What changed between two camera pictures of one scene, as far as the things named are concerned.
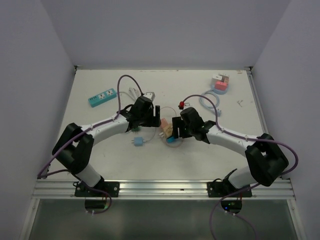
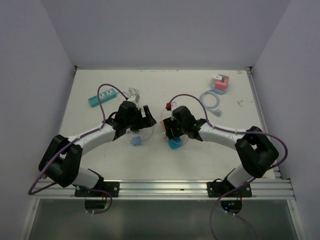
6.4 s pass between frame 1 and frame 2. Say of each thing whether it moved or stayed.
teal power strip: stayed
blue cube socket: moved
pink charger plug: stayed
